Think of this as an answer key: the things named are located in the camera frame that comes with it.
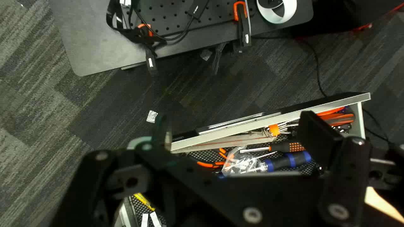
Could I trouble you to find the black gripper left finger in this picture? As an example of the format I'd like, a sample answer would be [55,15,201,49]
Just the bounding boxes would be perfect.
[151,115,172,151]

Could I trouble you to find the black orange handled screwdriver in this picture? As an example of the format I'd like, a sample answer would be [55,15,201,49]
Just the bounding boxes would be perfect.
[239,141,305,154]

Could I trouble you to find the orange hex key set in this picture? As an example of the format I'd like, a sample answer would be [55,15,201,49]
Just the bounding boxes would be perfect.
[263,122,291,137]

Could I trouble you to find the orange black clamp right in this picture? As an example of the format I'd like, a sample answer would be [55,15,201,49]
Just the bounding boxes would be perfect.
[232,0,251,53]

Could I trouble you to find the grey metal tool drawer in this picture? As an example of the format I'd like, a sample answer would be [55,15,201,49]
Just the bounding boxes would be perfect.
[170,92,371,154]

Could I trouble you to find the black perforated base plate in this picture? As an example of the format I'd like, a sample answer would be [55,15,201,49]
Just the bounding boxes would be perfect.
[105,0,315,48]

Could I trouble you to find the blue black handled screwdriver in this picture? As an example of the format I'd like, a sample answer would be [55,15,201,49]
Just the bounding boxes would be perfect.
[256,151,311,173]

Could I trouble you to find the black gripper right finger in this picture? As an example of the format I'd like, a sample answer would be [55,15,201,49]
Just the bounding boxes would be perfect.
[296,111,343,169]

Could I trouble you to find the orange black clamp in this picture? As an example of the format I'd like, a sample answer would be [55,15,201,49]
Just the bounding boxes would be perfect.
[232,0,251,53]
[136,24,157,74]

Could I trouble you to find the white tape roll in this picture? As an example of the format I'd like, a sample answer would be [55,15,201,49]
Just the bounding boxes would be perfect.
[256,0,297,25]

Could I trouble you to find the black floor cable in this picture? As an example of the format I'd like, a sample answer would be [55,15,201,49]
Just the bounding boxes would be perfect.
[294,35,392,144]

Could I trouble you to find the orange handled pliers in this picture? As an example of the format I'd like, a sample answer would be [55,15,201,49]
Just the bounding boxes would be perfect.
[318,107,354,126]

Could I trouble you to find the orange black clamp left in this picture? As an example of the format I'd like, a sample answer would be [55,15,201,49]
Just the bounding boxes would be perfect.
[136,24,157,74]

